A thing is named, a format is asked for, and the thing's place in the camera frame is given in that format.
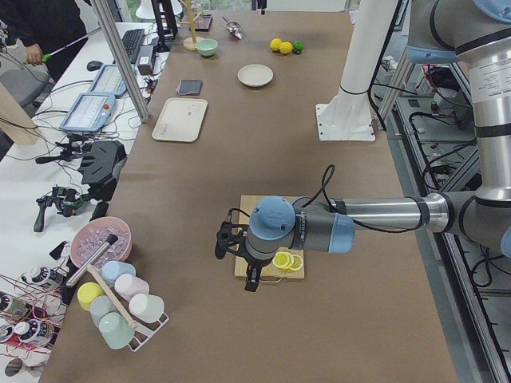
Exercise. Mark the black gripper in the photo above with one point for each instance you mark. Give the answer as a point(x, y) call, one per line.
point(254, 264)

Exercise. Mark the round cream plate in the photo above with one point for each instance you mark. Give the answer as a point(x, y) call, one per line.
point(255, 75)

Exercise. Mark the cream rabbit tray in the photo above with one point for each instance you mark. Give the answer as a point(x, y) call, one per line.
point(180, 120)

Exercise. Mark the lemon slice back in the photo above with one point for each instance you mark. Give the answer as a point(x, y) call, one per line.
point(297, 263)

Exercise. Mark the white cup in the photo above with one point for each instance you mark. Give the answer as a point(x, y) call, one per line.
point(147, 307)

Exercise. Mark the white cup rack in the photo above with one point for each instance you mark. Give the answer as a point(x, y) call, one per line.
point(145, 332)

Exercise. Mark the pink cup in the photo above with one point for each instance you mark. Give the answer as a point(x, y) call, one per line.
point(127, 286)

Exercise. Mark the blue cup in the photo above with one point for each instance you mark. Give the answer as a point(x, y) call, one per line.
point(112, 270)

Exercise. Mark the metal muddler stick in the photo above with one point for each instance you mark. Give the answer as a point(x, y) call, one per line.
point(74, 278)

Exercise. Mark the mint green cup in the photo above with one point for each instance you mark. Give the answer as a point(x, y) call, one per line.
point(115, 330)

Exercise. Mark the grey cup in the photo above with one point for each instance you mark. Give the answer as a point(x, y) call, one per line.
point(99, 307)

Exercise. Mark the yellow cup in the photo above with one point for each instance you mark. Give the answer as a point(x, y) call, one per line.
point(87, 293)

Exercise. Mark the pink bowl with ice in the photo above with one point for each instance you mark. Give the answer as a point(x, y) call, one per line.
point(94, 234)

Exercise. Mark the grey folded cloth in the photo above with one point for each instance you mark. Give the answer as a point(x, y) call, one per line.
point(188, 87)

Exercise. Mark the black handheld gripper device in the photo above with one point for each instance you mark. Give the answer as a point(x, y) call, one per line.
point(67, 201)

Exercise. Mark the yellow lemon near lime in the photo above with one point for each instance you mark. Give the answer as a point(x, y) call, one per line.
point(285, 47)

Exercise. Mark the near teach pendant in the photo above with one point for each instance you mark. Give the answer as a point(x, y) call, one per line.
point(89, 112)

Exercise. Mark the teach pendant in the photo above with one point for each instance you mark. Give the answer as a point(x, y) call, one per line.
point(108, 80)
point(89, 112)

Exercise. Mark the yellow lemon far end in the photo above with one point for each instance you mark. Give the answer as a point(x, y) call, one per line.
point(275, 44)

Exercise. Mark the mint green bowl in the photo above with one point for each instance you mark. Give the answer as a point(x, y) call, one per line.
point(207, 47)

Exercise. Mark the green lime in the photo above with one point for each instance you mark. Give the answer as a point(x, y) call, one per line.
point(298, 47)

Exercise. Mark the wooden mug tree stand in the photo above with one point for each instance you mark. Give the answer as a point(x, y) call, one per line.
point(193, 13)

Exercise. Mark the far teach pendant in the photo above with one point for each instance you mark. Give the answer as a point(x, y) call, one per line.
point(108, 80)

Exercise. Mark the metal ice scoop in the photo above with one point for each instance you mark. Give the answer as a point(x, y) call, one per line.
point(234, 28)

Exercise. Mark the black keyboard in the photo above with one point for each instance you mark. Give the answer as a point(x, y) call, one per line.
point(132, 41)

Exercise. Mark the person in black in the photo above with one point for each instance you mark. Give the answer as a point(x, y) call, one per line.
point(53, 27)

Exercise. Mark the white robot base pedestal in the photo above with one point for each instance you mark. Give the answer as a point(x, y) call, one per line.
point(347, 117)

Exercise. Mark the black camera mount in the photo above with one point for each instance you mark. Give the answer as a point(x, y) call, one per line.
point(101, 168)

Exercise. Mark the aluminium frame post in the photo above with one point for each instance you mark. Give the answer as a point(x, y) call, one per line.
point(109, 27)

